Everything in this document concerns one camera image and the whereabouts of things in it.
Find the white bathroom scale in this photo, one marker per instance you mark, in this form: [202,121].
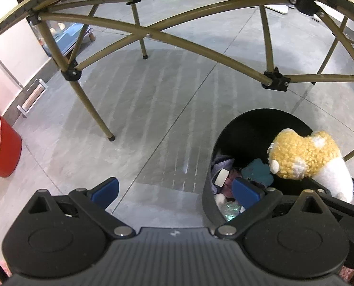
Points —
[279,8]

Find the person's pink fuzzy clothing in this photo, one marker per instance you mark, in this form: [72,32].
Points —
[351,278]

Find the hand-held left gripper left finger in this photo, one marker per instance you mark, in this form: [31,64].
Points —
[105,189]

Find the purple satin cloth doll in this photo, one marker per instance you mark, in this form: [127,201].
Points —
[221,162]

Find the black trash bin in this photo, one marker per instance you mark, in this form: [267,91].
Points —
[248,131]

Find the blue plush toy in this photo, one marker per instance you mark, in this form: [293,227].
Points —
[258,171]

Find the white foam cylinder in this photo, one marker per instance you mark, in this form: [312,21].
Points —
[221,178]

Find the light blue plastic tub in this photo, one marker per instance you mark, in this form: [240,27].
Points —
[65,38]

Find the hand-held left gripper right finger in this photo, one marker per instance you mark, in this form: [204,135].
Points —
[248,190]

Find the clear plastic wrapper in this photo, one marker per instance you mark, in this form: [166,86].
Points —
[230,210]

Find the yellow white plush toy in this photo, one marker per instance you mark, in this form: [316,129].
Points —
[304,155]

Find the tan folding camping table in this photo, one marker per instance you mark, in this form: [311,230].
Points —
[273,81]

